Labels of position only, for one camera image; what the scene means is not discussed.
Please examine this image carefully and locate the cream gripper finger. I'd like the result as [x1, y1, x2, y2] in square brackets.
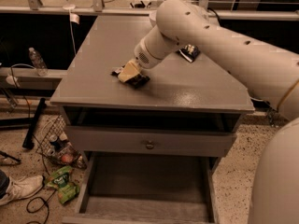
[118, 60, 141, 82]

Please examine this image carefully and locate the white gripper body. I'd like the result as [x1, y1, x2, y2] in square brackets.
[134, 38, 161, 69]

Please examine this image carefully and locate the dark rxbar chocolate wrapper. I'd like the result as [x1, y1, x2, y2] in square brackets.
[111, 66, 150, 89]

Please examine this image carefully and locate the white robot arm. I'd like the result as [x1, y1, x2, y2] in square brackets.
[118, 0, 299, 224]

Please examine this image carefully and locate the grey middle drawer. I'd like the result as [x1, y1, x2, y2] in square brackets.
[64, 106, 242, 157]

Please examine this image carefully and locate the grey drawer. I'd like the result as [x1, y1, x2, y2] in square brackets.
[64, 106, 242, 157]
[63, 153, 220, 224]

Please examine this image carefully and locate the round metal drawer knob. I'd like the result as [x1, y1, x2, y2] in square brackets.
[146, 140, 154, 149]

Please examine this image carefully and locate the grey wooden drawer cabinet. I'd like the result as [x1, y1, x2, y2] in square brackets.
[50, 14, 256, 224]

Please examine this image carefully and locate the grey bottom drawer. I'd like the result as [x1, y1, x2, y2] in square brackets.
[63, 153, 220, 224]

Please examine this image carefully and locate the white ceramic bowl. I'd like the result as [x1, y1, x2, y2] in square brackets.
[149, 10, 156, 27]

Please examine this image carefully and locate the blue kettle chips bag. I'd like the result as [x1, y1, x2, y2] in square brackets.
[177, 45, 200, 63]

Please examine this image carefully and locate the clear plastic water bottle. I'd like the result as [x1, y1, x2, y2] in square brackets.
[29, 48, 48, 77]

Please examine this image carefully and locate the black stand leg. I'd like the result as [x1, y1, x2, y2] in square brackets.
[0, 98, 47, 149]

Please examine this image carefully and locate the green snack bag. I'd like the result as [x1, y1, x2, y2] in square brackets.
[45, 165, 79, 204]

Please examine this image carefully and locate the white sneaker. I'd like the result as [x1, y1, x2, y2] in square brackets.
[0, 175, 44, 206]

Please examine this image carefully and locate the white cable with tag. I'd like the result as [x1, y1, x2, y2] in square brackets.
[57, 0, 81, 56]

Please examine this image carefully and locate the wire basket with cans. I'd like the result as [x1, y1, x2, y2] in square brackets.
[37, 116, 86, 169]

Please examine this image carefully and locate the black cable on floor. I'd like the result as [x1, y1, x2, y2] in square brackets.
[25, 189, 58, 224]

